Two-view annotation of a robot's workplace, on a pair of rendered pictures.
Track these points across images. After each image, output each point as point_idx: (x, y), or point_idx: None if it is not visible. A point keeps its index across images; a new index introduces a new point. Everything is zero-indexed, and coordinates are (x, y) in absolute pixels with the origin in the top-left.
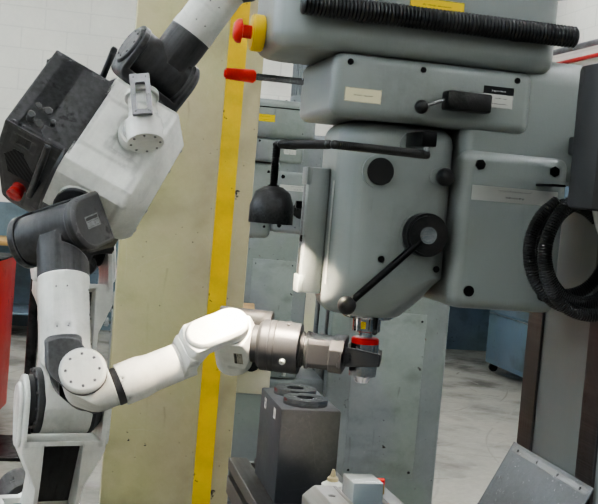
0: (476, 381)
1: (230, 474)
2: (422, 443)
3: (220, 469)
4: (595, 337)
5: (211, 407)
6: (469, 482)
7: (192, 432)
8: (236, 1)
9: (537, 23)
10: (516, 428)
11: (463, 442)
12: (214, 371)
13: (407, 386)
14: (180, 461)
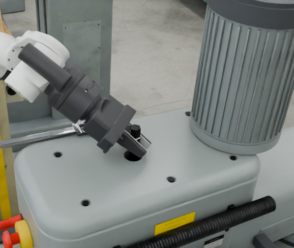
0: None
1: None
2: (103, 81)
3: (7, 156)
4: None
5: None
6: (119, 56)
7: None
8: None
9: (248, 211)
10: (135, 3)
11: (112, 21)
12: None
13: (93, 57)
14: None
